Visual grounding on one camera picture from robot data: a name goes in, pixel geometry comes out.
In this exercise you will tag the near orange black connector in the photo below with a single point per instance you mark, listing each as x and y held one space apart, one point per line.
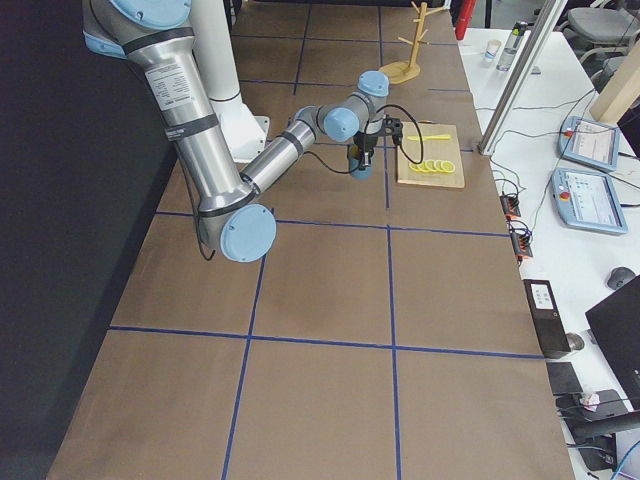
521 238

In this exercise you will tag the blue cup yellow inside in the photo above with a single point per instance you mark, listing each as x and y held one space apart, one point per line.
354 166

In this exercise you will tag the black laptop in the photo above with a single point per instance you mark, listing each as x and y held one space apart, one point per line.
614 323

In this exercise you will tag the paper cup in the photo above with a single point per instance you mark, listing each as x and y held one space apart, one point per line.
491 51

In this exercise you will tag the wooden cutting board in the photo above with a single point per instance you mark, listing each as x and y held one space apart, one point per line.
417 152

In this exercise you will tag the orange black connector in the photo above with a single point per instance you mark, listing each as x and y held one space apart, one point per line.
510 200
521 238

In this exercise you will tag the near teach pendant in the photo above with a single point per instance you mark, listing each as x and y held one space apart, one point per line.
587 200

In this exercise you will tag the far orange black connector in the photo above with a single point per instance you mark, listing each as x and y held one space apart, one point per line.
510 200

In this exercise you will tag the black monitor stand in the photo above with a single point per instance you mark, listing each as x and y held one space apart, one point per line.
596 429

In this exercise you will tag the grey office chair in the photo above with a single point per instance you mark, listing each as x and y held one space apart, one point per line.
609 32

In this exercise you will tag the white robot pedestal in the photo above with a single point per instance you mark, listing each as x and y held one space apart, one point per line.
244 132

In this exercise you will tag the aluminium frame post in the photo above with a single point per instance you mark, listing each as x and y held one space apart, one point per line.
542 29

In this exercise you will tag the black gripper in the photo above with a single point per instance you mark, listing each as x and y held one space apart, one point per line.
364 142

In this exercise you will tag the red fire extinguisher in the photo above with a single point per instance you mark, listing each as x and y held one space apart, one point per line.
464 18

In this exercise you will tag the teach pendant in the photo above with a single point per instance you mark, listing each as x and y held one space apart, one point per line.
587 200
590 143

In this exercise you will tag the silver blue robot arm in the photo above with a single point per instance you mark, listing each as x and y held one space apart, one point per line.
184 51

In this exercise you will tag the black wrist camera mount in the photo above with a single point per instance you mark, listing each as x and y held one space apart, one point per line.
393 127

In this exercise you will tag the black box white label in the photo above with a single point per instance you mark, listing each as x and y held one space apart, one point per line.
547 322

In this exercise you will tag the far teach pendant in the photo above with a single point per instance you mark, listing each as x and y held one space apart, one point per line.
590 143

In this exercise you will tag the clear water bottle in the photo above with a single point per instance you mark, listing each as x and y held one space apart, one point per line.
512 45

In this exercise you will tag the yellow plastic knife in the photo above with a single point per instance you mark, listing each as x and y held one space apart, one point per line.
440 137

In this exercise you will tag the grey computer mouse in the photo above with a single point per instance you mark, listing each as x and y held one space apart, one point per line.
619 277

